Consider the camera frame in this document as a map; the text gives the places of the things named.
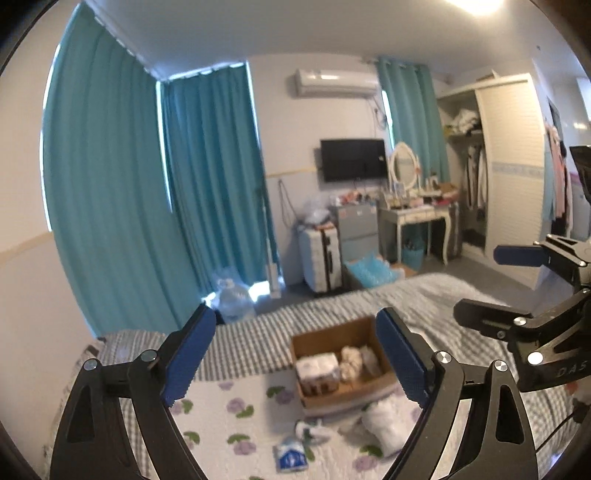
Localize black wall television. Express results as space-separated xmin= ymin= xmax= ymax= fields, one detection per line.
xmin=320 ymin=138 xmax=387 ymax=182

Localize grey checkered bed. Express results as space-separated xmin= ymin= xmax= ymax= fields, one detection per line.
xmin=44 ymin=272 xmax=583 ymax=480

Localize blue bubble wrap pile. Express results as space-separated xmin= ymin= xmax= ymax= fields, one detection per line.
xmin=344 ymin=251 xmax=407 ymax=289

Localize beige plush toy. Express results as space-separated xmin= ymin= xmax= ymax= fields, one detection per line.
xmin=341 ymin=345 xmax=365 ymax=381

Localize grey mini fridge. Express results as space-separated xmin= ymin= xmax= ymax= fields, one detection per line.
xmin=330 ymin=203 xmax=382 ymax=273

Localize small white green packet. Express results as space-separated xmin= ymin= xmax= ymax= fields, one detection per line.
xmin=295 ymin=418 xmax=331 ymax=446

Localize wrapped tissue roll pack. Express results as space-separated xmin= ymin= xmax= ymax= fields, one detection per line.
xmin=295 ymin=353 xmax=342 ymax=398

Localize folded white clothes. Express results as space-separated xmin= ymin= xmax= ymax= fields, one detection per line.
xmin=450 ymin=108 xmax=483 ymax=136

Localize floral white blanket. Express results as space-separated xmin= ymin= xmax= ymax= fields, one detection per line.
xmin=120 ymin=369 xmax=416 ymax=480

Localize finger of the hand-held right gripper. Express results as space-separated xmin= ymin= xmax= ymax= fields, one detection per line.
xmin=453 ymin=288 xmax=591 ymax=343
xmin=492 ymin=234 xmax=591 ymax=278

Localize white dressing table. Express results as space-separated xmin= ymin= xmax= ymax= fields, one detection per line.
xmin=378 ymin=203 xmax=455 ymax=264

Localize hanging white garments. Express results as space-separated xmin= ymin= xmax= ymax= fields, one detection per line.
xmin=464 ymin=143 xmax=488 ymax=208

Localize clear plastic bag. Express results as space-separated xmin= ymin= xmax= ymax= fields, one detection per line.
xmin=298 ymin=196 xmax=333 ymax=227

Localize blue white tissue packet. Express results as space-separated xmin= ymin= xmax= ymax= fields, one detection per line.
xmin=273 ymin=438 xmax=309 ymax=472

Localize white plastic-wrapped soft bundle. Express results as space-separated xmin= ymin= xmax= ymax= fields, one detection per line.
xmin=360 ymin=399 xmax=423 ymax=457

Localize black cable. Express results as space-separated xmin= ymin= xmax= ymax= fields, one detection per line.
xmin=531 ymin=401 xmax=583 ymax=457

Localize blue basket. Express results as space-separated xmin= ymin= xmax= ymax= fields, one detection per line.
xmin=402 ymin=237 xmax=426 ymax=273

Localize white air conditioner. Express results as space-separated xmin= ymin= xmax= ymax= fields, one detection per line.
xmin=294 ymin=69 xmax=380 ymax=99

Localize hanging pink clothes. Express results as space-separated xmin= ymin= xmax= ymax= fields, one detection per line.
xmin=542 ymin=120 xmax=575 ymax=232

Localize white suitcase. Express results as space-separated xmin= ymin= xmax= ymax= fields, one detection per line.
xmin=298 ymin=226 xmax=345 ymax=294

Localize white oval vanity mirror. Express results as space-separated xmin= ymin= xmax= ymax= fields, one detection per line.
xmin=388 ymin=142 xmax=422 ymax=190

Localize white soft cloth bundle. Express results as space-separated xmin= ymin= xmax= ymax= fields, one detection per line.
xmin=360 ymin=344 xmax=384 ymax=377

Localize large teal curtain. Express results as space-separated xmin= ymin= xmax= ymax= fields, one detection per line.
xmin=42 ymin=2 xmax=204 ymax=337

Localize white wardrobe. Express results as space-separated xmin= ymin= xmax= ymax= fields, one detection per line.
xmin=436 ymin=73 xmax=548 ymax=289

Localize narrow teal curtain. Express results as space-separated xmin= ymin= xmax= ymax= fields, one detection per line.
xmin=376 ymin=56 xmax=451 ymax=185

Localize brown cardboard box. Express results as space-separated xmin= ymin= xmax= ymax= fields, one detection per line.
xmin=290 ymin=316 xmax=400 ymax=409

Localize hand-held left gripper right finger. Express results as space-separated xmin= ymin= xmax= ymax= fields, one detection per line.
xmin=375 ymin=307 xmax=539 ymax=480

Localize large clear water bottle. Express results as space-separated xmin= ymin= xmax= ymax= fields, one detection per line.
xmin=217 ymin=281 xmax=257 ymax=324

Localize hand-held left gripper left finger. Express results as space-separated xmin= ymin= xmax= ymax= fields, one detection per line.
xmin=50 ymin=302 xmax=218 ymax=480

